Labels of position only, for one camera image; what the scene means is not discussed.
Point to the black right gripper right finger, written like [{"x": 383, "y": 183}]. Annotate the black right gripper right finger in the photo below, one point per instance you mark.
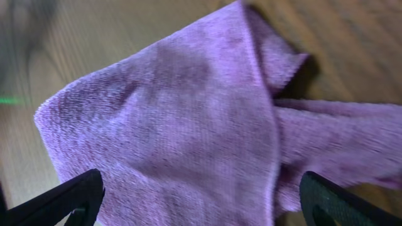
[{"x": 326, "y": 203}]

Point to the purple microfiber cloth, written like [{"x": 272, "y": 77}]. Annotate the purple microfiber cloth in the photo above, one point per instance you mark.
[{"x": 189, "y": 130}]

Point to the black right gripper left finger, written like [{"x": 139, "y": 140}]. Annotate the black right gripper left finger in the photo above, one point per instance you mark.
[{"x": 79, "y": 200}]

